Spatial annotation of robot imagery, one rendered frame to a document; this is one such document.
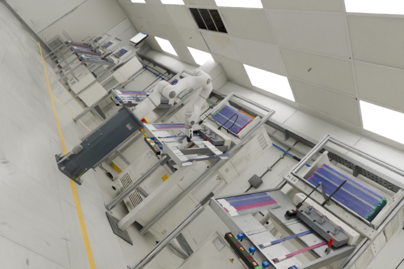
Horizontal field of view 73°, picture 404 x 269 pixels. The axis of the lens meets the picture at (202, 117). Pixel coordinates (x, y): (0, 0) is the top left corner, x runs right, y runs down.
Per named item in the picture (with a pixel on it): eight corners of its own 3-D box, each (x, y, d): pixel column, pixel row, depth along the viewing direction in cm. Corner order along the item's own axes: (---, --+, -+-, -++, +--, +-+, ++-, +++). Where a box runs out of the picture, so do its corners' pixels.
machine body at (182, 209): (126, 221, 259) (176, 177, 271) (109, 182, 314) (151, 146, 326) (162, 249, 297) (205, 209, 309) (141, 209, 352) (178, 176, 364)
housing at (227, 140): (223, 151, 294) (225, 139, 290) (200, 133, 333) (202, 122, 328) (228, 151, 298) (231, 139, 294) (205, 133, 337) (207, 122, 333)
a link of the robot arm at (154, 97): (151, 100, 234) (172, 83, 239) (141, 92, 247) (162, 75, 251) (157, 109, 243) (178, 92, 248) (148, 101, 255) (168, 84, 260)
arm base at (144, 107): (132, 112, 226) (149, 98, 230) (124, 104, 240) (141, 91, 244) (144, 127, 238) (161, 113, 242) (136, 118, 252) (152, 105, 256)
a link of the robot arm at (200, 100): (210, 102, 269) (194, 128, 273) (204, 96, 283) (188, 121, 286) (204, 98, 264) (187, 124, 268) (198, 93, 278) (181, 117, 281)
